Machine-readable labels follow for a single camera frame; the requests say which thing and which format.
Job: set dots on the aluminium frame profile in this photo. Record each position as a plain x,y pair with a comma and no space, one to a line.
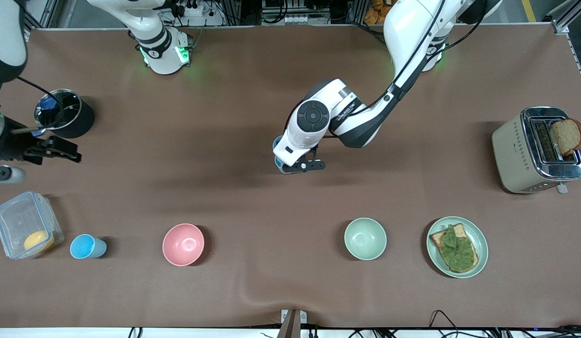
43,14
560,21

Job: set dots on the pale green plate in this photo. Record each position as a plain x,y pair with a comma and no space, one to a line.
480,244

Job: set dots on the metal table bracket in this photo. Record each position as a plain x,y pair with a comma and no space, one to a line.
292,321

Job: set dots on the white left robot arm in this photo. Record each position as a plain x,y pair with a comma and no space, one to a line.
313,117

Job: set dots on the green lettuce leaf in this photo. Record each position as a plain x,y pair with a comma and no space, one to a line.
457,249

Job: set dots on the toast slice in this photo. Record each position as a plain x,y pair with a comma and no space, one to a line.
437,238

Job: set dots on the brown bread slice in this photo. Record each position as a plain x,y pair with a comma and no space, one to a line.
568,136

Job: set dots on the brown table cover cloth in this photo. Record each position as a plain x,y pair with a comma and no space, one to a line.
290,211

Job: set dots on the bag of orange buns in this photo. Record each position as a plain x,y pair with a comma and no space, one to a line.
377,14

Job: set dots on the yellow round food piece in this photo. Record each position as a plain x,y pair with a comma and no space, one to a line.
38,241

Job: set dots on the clear plastic container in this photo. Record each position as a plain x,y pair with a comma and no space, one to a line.
18,220

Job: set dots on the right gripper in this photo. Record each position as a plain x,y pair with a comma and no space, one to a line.
14,144

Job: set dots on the glass lid blue knob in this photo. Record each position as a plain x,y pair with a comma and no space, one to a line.
48,102

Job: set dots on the white power strip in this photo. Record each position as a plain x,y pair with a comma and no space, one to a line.
194,9

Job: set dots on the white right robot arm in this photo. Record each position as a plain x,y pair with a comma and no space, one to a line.
161,47

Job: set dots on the pink bowl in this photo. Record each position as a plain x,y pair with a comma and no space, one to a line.
183,244

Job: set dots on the beige steel toaster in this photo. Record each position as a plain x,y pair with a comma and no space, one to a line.
515,155

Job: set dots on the pale green bowl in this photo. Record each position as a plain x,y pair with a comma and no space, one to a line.
365,238

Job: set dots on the small white socket strip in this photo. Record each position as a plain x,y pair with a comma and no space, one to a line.
296,19

